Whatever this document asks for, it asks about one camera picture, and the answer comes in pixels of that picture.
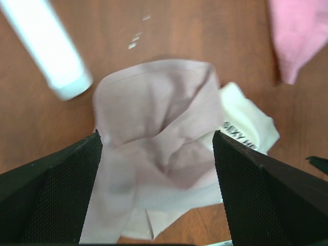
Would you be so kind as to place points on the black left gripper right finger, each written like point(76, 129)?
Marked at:
point(268, 202)

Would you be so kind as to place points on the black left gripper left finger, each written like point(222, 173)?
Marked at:
point(46, 201)

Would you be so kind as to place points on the mauve underwear white waistband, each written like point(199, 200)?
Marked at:
point(156, 121)

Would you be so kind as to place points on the pink t-shirt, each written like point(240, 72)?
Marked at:
point(299, 31)

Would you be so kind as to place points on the white clothes rack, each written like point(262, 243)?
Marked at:
point(40, 30)

